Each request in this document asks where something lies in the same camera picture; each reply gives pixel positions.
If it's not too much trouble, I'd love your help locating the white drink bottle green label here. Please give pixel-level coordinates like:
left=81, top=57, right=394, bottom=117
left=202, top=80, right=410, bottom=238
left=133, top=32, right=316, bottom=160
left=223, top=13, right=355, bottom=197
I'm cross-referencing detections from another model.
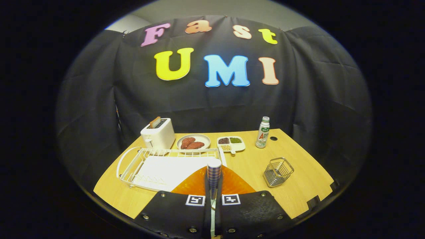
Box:
left=255, top=117, right=270, bottom=149

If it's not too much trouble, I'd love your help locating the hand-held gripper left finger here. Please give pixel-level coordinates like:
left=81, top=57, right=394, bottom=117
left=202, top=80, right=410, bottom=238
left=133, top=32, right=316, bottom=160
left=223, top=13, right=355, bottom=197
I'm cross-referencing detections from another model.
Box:
left=134, top=166, right=213, bottom=239

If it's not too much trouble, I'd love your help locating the round beige meat dish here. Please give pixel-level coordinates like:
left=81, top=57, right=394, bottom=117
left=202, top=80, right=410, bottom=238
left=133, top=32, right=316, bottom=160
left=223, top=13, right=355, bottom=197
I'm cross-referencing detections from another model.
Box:
left=177, top=134, right=211, bottom=150

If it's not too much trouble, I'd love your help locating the metal wire basket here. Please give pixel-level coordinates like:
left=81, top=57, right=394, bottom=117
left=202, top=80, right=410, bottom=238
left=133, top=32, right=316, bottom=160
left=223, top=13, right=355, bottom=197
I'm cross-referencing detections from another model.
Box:
left=263, top=157, right=295, bottom=188

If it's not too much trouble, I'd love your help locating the white wire dish rack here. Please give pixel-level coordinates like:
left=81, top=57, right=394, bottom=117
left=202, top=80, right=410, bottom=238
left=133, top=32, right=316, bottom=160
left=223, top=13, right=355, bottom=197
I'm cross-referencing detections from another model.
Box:
left=116, top=147, right=227, bottom=192

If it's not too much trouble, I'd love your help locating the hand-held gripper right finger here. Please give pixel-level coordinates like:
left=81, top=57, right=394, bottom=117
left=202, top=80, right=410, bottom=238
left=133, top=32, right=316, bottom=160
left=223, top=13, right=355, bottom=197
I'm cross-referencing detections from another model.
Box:
left=214, top=165, right=296, bottom=239

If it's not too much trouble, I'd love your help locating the black backdrop cloth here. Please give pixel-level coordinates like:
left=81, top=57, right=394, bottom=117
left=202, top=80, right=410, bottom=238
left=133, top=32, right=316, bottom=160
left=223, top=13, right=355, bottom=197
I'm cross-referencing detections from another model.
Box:
left=55, top=15, right=372, bottom=208

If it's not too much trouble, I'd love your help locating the blue checkered handle spoon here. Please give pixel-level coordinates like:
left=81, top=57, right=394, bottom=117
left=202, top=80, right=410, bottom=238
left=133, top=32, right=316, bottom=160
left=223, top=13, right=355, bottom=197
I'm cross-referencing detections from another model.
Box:
left=207, top=158, right=222, bottom=239

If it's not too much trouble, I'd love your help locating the white divided bean dish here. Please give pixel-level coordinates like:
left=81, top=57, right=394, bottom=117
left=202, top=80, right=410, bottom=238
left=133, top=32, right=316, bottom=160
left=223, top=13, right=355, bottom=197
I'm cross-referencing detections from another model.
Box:
left=217, top=136, right=246, bottom=155

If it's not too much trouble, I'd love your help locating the white toaster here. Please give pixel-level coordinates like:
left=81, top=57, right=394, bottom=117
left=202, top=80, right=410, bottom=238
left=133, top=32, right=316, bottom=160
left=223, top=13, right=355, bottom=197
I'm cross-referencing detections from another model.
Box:
left=140, top=118, right=176, bottom=150

